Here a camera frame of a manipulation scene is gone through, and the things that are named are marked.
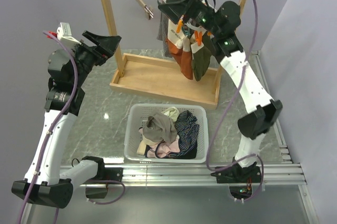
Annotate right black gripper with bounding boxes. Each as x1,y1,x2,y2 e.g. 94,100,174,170
157,0,221,37

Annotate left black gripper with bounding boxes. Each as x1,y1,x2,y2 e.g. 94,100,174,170
71,30,122,87

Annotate olive green underwear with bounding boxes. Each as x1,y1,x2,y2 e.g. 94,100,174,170
190,32,214,82

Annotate beige underwear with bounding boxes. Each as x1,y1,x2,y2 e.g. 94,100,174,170
143,111,177,143

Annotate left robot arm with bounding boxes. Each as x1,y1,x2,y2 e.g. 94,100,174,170
12,31,122,209

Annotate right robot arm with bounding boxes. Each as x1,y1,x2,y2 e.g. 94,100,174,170
158,0,283,182

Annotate grey striped underwear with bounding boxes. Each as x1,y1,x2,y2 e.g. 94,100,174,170
157,13,172,58

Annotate orange white underwear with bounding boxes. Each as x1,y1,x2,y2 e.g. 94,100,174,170
166,20,193,80

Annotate pale yellow underwear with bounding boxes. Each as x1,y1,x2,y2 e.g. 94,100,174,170
162,106,180,122

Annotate dark striped underwear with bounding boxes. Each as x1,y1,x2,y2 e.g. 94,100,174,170
168,110,200,159

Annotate pink underwear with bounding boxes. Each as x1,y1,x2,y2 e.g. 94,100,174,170
136,127,180,158

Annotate wooden clothes rack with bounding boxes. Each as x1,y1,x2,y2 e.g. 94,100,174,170
94,0,252,110

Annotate white plastic laundry basket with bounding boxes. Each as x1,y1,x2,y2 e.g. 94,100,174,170
124,104,209,164

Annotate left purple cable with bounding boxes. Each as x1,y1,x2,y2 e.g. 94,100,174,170
17,30,126,224

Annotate purple cable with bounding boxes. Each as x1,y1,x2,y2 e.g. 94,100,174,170
206,0,264,202
17,30,126,224

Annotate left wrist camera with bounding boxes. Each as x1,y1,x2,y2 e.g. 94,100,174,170
46,22,80,48

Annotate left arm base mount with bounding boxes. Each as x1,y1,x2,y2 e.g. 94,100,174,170
85,167,126,205

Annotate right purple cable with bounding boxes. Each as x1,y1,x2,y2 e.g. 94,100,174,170
206,0,264,202

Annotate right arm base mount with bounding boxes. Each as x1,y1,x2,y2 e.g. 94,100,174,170
211,162,264,202

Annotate aluminium rail frame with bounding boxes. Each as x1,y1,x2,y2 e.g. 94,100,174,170
15,50,319,224

